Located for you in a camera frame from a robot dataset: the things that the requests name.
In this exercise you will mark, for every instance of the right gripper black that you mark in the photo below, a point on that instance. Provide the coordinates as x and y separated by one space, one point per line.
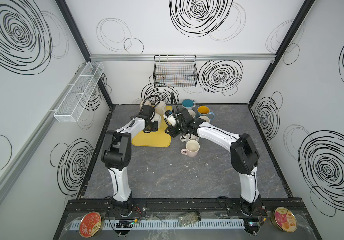
173 131

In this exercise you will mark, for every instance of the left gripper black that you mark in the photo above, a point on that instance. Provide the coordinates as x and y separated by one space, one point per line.
153 126

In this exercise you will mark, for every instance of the beige speckled mug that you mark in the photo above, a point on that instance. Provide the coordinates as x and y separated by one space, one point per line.
189 137

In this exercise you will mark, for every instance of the blue butterfly mug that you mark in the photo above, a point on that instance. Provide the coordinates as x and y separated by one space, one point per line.
205 111

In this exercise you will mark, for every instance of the pink mug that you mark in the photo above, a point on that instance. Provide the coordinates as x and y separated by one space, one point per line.
192 149

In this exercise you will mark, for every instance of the yellow plastic tray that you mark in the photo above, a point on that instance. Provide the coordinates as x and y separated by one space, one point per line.
153 139

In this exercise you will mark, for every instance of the cream mug with handle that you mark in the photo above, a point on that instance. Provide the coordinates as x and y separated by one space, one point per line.
157 118

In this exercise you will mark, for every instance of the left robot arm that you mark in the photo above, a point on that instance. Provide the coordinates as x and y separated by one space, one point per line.
117 153

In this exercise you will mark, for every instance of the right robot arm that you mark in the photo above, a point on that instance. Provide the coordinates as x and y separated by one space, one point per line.
244 154

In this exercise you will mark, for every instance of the beige mug back left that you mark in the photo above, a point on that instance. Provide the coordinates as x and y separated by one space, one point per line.
143 103

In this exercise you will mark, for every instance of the teal lidded white mug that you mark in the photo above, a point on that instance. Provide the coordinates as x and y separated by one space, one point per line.
188 104

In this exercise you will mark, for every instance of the clear plastic packet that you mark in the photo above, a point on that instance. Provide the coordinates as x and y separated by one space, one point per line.
189 218

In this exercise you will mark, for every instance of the red round tin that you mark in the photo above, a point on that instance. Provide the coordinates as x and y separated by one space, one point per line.
91 224

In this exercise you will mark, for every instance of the pink orange round tin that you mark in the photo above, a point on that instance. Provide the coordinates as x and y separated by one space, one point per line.
284 220

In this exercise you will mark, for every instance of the black wire wall basket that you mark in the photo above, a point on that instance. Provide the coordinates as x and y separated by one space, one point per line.
175 70

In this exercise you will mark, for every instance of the white wire wall shelf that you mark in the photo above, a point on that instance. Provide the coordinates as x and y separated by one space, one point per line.
81 89

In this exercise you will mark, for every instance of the white slotted cable duct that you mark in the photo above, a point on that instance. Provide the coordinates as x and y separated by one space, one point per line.
205 224

